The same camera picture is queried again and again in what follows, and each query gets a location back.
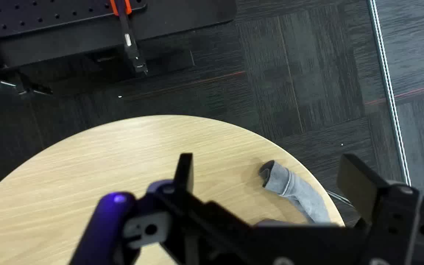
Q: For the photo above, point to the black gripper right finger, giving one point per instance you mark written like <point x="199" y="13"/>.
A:
<point x="360" y="182"/>

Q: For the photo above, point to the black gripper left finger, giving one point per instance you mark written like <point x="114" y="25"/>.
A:
<point x="184" y="171"/>

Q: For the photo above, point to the grey hooded sweatshirt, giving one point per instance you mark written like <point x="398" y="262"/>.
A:
<point x="293" y="188"/>

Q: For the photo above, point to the orange black bar clamp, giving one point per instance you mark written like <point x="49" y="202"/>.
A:
<point x="130" y="41"/>

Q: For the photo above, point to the black perforated robot platform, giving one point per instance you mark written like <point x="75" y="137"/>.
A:
<point x="74" y="23"/>

